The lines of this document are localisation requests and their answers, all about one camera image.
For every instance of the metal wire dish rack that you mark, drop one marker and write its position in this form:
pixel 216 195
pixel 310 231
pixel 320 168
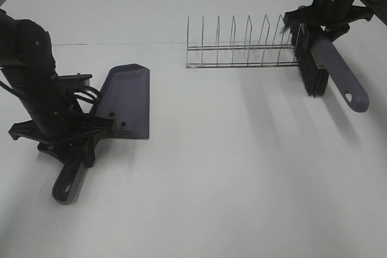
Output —
pixel 265 45

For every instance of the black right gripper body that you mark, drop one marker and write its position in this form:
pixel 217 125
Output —
pixel 330 12

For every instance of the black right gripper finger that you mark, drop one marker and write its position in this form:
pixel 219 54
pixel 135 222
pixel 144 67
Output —
pixel 336 31
pixel 288 23

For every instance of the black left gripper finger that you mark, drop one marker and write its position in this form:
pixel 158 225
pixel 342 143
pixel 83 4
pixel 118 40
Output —
pixel 88 150
pixel 61 152

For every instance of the grey hand brush black bristles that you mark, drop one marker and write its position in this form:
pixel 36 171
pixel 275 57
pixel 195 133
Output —
pixel 319 60

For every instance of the pile of coffee beans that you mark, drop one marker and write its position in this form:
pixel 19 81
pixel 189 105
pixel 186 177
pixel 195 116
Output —
pixel 117 120

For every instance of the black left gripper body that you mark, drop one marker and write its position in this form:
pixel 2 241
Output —
pixel 55 114

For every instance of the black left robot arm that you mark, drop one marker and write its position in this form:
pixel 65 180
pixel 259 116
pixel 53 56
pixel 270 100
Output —
pixel 25 47

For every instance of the grey plastic dustpan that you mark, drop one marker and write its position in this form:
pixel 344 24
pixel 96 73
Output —
pixel 126 90

